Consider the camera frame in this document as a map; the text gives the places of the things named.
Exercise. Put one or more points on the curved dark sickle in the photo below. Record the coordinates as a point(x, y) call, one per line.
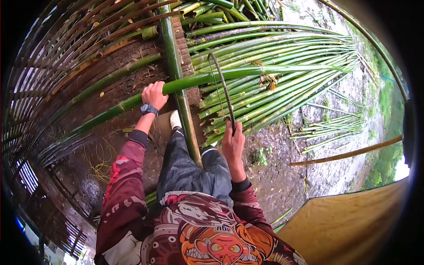
point(226, 92)

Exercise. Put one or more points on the brown brick ledge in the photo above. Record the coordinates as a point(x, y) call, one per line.
point(184, 49)

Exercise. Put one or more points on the thin bent green pole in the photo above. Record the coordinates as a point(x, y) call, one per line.
point(374, 43)

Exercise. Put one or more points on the person's body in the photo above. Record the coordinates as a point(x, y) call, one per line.
point(205, 232)

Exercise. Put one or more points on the person's right fingers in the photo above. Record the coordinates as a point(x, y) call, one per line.
point(227, 134)

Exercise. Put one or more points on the thick green bamboo post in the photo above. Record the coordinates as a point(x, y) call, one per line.
point(174, 59)

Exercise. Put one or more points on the yellow tarp sheet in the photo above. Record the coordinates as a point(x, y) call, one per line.
point(344, 228)

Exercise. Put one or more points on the brown dry bamboo pole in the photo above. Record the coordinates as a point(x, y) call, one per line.
point(347, 154)

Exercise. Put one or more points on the pile of green bamboo poles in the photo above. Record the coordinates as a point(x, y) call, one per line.
point(281, 46)

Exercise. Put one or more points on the yellow bamboo strip tangle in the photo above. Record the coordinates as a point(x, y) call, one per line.
point(101, 165)

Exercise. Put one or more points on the long green bamboo pole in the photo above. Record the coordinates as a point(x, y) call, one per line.
point(198, 80)

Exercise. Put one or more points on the person's legs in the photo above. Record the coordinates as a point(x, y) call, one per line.
point(185, 169)

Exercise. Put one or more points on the person's left fingers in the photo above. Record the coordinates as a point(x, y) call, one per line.
point(154, 86)

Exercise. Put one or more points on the woven bamboo slat fence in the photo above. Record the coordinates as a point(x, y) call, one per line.
point(43, 76)

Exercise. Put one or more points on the bundle of thin bamboo sticks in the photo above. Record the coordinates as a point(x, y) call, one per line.
point(331, 131)

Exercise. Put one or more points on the person's right hand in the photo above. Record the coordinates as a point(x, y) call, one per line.
point(233, 147)

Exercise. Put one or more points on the person's left hand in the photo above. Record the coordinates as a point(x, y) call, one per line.
point(154, 96)

